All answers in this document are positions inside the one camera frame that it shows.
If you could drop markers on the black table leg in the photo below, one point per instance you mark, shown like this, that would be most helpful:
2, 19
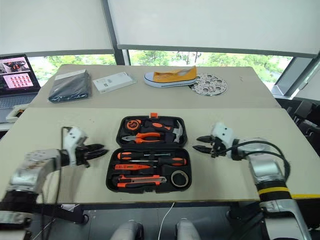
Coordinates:
67, 212
245, 212

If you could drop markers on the grey slanted window frame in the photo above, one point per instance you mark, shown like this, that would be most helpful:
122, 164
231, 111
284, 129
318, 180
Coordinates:
287, 75

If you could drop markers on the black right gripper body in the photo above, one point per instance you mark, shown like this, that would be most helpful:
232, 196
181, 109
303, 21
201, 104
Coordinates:
218, 148

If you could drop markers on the steel claw hammer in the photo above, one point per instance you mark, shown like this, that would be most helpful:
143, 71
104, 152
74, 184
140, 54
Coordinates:
178, 131

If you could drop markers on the white roller blind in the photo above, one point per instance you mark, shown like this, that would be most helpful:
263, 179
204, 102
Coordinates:
55, 25
212, 22

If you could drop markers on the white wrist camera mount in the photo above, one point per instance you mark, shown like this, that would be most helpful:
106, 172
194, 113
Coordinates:
72, 140
223, 132

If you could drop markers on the perforated metal disc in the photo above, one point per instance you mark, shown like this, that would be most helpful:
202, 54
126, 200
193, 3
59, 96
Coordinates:
210, 87

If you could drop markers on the grey window post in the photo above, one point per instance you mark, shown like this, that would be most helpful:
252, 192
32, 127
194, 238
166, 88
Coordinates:
122, 57

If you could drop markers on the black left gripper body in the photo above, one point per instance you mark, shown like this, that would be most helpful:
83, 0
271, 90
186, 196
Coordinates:
82, 156

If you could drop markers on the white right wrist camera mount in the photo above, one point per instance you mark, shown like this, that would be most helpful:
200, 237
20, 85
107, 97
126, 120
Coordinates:
223, 132

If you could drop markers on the white flat box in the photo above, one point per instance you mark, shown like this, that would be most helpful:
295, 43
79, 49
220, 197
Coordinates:
113, 82

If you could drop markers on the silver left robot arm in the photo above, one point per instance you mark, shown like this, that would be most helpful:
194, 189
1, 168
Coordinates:
32, 165

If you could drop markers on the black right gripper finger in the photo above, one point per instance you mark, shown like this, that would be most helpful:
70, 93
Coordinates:
203, 149
206, 139

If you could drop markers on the yellow table edge tape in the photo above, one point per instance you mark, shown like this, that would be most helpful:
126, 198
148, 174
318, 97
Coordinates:
305, 195

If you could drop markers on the grey laptop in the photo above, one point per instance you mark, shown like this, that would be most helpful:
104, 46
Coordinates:
17, 72

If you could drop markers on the black tool case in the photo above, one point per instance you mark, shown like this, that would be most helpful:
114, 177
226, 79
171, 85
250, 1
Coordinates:
150, 172

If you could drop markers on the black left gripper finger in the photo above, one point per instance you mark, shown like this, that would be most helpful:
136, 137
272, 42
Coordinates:
95, 147
98, 153

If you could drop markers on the black folded cloth package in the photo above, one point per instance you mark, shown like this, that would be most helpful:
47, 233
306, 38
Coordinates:
70, 86

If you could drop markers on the orange voltage tester pen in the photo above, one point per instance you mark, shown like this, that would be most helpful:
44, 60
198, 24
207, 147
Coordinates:
130, 166

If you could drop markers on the yellow canvas shoe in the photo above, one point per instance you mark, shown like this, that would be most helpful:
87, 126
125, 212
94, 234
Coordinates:
170, 77

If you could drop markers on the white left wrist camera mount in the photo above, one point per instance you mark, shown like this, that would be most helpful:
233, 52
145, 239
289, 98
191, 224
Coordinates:
72, 140

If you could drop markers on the grey rounded robot leg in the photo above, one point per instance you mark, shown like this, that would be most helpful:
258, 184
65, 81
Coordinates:
187, 230
127, 231

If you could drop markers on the black tape roll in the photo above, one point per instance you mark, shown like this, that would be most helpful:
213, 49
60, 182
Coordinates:
173, 183

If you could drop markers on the orange black tape measure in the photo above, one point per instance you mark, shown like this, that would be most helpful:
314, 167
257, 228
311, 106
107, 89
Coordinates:
133, 125

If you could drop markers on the black chair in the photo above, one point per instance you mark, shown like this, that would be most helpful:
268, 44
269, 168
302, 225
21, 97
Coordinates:
305, 112

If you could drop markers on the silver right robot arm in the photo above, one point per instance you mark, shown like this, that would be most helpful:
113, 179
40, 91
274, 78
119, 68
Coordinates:
265, 170

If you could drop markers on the orange black utility knife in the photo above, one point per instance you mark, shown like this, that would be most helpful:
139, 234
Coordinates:
135, 182

